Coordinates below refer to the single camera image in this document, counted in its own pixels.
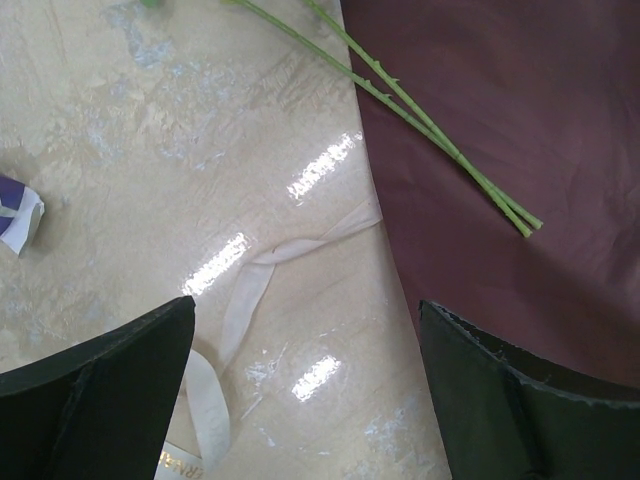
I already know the red wrapping paper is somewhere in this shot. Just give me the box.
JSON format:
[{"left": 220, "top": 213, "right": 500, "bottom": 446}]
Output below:
[{"left": 342, "top": 1, "right": 639, "bottom": 387}]

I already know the cream ribbon gold lettering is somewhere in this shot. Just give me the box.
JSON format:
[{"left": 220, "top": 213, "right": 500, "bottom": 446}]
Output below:
[{"left": 155, "top": 199, "right": 381, "bottom": 479}]

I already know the small pink rose stem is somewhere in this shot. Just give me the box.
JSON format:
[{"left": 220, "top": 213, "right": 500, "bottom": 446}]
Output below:
[{"left": 306, "top": 1, "right": 543, "bottom": 238}]

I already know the purple white toothpaste box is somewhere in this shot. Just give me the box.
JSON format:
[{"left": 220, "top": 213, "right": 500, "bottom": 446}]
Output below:
[{"left": 1, "top": 175, "right": 45, "bottom": 256}]

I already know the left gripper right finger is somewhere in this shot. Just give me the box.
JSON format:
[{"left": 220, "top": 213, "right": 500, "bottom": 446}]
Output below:
[{"left": 419, "top": 301, "right": 639, "bottom": 479}]

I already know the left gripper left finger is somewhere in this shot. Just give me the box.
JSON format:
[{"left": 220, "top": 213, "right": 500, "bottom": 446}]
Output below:
[{"left": 1, "top": 296, "right": 195, "bottom": 479}]

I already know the white rose stem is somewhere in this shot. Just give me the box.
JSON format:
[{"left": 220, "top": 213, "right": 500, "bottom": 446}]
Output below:
[{"left": 222, "top": 0, "right": 534, "bottom": 239}]

